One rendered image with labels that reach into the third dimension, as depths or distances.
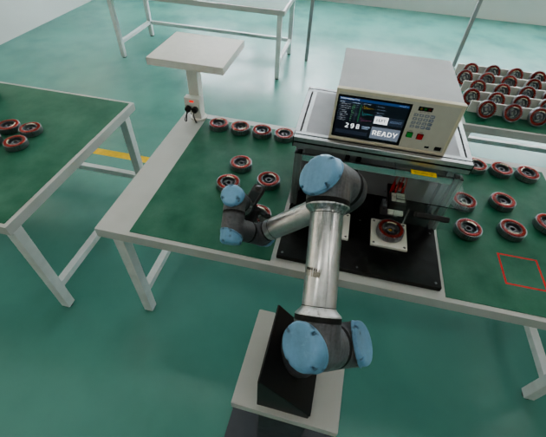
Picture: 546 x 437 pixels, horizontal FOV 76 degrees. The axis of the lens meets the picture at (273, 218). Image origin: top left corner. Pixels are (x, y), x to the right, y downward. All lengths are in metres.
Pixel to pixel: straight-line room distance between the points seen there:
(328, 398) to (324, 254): 0.50
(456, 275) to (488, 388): 0.88
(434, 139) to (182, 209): 1.07
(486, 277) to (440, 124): 0.64
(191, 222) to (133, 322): 0.86
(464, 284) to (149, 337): 1.59
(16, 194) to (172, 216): 0.73
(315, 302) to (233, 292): 1.38
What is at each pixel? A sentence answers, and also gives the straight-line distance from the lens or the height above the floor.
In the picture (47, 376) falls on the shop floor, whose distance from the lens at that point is 2.24.
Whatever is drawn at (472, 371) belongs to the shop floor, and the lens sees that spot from 2.31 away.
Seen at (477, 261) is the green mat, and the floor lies 0.75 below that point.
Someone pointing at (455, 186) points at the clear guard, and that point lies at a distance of 1.43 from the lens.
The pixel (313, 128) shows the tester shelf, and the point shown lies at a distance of 1.45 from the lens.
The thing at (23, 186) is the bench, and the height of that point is 0.75.
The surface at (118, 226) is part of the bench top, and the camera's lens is 1.62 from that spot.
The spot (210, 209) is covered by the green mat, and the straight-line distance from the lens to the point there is 1.60.
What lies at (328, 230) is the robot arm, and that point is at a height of 1.24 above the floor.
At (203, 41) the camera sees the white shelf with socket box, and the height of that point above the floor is 1.20.
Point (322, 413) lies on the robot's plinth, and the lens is 1.18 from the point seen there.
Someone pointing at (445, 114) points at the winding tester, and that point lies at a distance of 1.38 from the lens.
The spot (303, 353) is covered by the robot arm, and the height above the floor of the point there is 1.10.
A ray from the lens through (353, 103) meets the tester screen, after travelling 1.34.
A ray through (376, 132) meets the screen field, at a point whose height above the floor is 1.17.
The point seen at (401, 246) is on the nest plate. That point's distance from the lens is 1.53.
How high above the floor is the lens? 1.87
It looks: 47 degrees down
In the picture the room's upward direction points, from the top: 4 degrees clockwise
